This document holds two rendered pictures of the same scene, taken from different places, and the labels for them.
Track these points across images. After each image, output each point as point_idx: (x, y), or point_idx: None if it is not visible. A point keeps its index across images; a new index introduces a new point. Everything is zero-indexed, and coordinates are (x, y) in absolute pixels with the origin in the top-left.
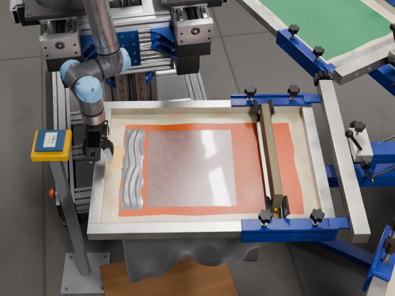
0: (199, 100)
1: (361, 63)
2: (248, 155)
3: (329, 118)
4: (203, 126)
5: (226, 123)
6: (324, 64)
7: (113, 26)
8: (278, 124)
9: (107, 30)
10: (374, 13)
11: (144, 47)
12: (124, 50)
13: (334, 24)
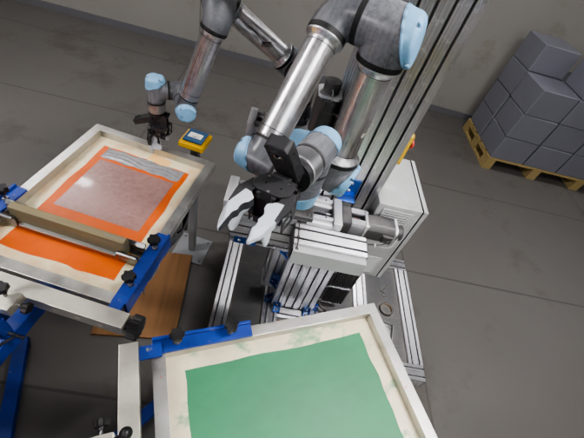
0: (180, 215)
1: (127, 384)
2: None
3: (63, 293)
4: (155, 215)
5: (149, 232)
6: (166, 348)
7: (189, 81)
8: (117, 271)
9: (185, 76)
10: None
11: None
12: (185, 106)
13: (254, 422)
